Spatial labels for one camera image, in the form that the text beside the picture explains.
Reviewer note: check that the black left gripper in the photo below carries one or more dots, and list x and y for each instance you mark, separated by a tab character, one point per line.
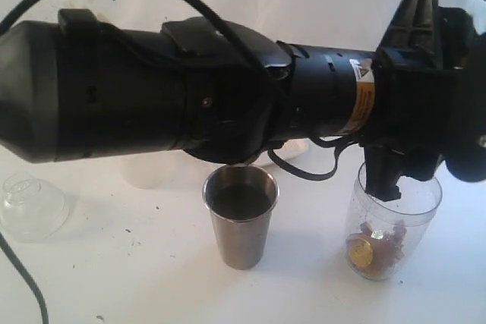
429	108

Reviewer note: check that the brown wooden cubes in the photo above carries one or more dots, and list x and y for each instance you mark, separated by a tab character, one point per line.
387	247

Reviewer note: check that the gold coin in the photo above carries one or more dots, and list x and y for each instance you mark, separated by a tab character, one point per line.
360	251

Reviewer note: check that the stainless steel cup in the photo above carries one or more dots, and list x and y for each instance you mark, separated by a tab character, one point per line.
240	199

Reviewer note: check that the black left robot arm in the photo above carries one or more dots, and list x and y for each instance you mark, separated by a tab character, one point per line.
81	88

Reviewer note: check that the clear plastic shaker cup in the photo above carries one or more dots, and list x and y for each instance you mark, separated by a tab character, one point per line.
417	206

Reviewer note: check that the clear dome shaker lid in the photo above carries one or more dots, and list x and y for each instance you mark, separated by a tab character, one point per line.
32	208

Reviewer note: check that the white rectangular tray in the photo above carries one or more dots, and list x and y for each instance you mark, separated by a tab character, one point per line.
290	150

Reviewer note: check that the translucent plastic container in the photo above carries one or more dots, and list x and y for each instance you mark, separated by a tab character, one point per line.
149	170

